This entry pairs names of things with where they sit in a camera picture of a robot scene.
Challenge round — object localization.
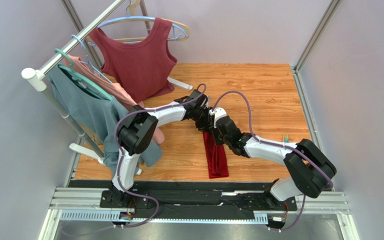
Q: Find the teal clothes hanger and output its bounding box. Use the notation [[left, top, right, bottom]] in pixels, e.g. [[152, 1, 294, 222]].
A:
[[54, 48, 114, 101]]

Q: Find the blue wire clothes hanger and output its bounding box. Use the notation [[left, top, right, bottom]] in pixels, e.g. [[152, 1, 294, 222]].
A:
[[71, 34, 113, 84]]

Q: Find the maroon tank top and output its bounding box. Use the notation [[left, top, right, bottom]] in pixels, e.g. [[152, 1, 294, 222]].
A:
[[89, 28, 178, 102]]

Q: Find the iridescent fork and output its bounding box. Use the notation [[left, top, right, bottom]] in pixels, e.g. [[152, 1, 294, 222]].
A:
[[283, 134, 290, 143]]

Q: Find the red cloth napkin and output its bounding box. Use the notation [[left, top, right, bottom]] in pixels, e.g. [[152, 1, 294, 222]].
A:
[[202, 132, 229, 179]]

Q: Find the pink hanging shirt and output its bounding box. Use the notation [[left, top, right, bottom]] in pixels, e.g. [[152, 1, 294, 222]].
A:
[[66, 54, 166, 145]]

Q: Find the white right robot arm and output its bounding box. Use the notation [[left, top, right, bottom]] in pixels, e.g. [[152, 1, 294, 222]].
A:
[[209, 107, 337, 202]]

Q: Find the grey-blue hanging shirt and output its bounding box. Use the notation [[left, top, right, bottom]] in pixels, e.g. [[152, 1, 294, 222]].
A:
[[47, 64, 163, 177]]

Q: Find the light blue clothes hanger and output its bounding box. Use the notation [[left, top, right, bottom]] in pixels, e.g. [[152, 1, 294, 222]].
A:
[[96, 16, 191, 44]]

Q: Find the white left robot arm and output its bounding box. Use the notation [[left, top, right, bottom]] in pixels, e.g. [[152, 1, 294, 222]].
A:
[[110, 89, 210, 199]]

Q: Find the white clothes rack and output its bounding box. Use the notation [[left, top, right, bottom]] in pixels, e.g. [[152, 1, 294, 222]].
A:
[[21, 0, 193, 166]]

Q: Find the wooden clothes hanger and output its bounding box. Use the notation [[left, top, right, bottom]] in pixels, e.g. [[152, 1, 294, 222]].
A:
[[126, 0, 173, 44]]

